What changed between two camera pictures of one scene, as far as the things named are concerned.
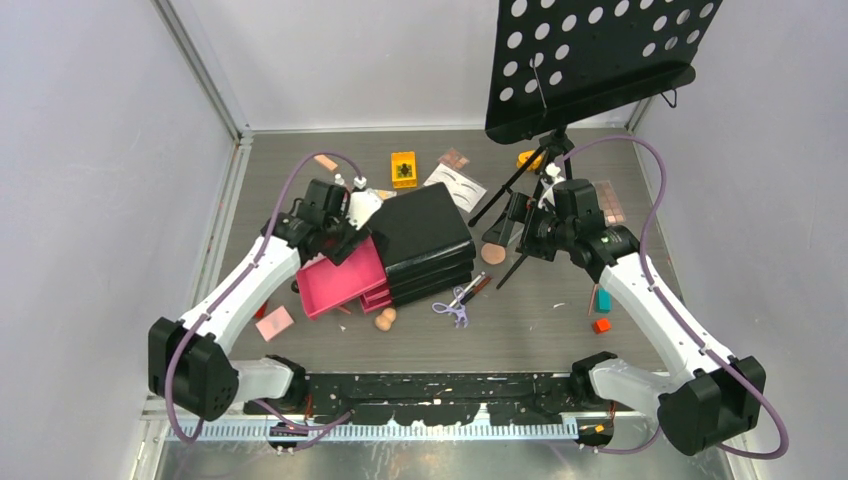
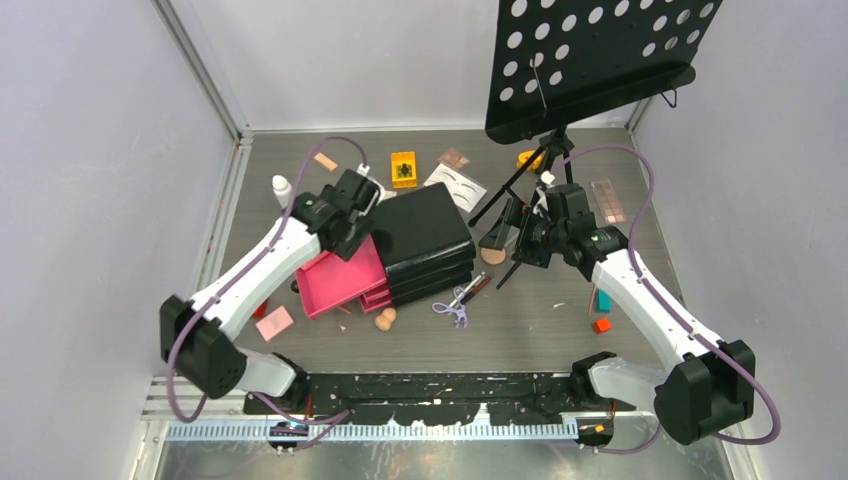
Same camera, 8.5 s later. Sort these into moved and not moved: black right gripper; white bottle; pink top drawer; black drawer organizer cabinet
Moved: white bottle
Not moved: black right gripper; black drawer organizer cabinet; pink top drawer
